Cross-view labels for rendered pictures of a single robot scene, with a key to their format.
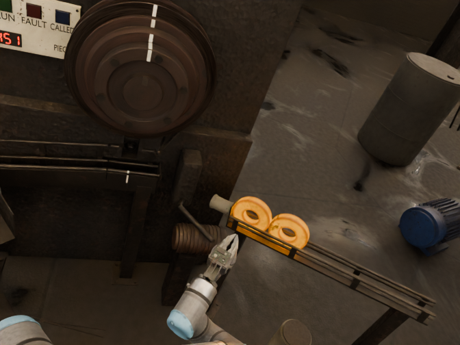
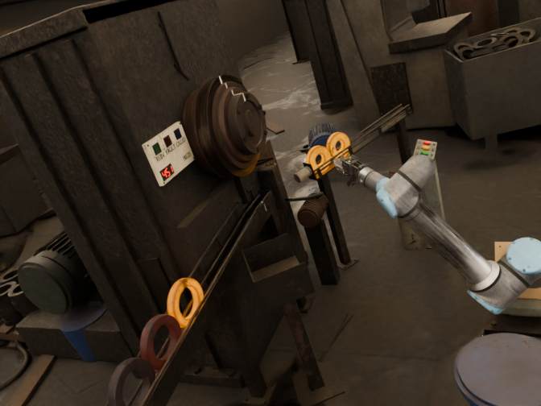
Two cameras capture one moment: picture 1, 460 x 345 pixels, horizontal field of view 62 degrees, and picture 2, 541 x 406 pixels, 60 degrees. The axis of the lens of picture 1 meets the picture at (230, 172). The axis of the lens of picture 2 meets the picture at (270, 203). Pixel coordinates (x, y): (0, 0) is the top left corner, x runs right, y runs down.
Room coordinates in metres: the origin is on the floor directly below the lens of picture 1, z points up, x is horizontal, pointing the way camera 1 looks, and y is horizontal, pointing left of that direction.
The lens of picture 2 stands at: (-0.64, 1.65, 1.62)
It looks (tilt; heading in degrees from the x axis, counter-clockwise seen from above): 23 degrees down; 322
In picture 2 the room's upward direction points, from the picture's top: 19 degrees counter-clockwise
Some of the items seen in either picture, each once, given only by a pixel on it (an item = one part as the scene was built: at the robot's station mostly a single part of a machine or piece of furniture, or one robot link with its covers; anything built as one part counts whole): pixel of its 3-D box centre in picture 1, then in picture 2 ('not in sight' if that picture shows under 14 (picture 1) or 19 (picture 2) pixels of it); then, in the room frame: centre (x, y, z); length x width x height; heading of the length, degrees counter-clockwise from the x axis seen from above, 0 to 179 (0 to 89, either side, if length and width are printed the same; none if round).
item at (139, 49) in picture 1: (143, 90); (248, 123); (0.99, 0.34, 1.11); 0.28 x 0.06 x 0.28; 112
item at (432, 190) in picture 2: not in sight; (433, 195); (0.66, -0.53, 0.31); 0.24 x 0.16 x 0.62; 112
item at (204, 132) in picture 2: (144, 74); (230, 126); (1.08, 0.37, 1.11); 0.47 x 0.06 x 0.47; 112
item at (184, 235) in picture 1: (189, 266); (321, 239); (1.08, 0.02, 0.27); 0.22 x 0.13 x 0.53; 112
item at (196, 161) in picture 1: (185, 177); (272, 187); (1.19, 0.16, 0.68); 0.11 x 0.08 x 0.24; 22
